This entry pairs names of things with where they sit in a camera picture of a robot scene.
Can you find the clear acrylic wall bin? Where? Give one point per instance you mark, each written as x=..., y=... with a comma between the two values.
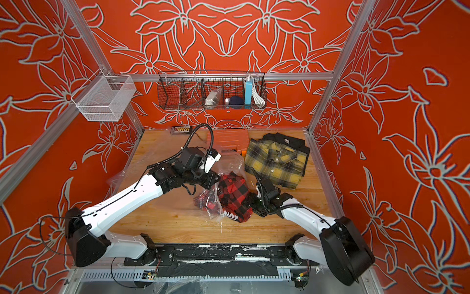
x=105, y=99

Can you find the black wire wall basket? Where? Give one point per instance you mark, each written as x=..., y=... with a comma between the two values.
x=188, y=91

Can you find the light blue box in basket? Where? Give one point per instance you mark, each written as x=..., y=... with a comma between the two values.
x=248, y=84

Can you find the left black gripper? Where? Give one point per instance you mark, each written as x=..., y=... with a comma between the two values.
x=213, y=177

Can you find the orange plastic tool case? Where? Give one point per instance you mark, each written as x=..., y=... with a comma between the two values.
x=223, y=140

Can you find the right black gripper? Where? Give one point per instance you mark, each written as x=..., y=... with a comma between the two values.
x=249, y=200

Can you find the small black device with buttons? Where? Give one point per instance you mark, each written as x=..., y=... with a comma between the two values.
x=181, y=130

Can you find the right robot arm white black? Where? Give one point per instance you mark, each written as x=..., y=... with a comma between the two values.
x=342, y=247

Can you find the dark blue round object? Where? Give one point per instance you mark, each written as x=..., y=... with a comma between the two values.
x=236, y=102

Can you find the red black plaid shirt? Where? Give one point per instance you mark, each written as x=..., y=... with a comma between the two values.
x=228, y=199

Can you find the white slotted cable duct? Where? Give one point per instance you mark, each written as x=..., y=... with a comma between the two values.
x=145, y=275

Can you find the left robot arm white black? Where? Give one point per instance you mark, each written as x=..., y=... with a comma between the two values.
x=87, y=230

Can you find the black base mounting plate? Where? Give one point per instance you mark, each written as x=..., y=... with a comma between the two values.
x=224, y=260

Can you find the yellow black plaid shirt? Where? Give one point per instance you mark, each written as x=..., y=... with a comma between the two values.
x=279, y=158

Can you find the grey white packet in basket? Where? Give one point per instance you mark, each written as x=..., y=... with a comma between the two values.
x=213, y=99

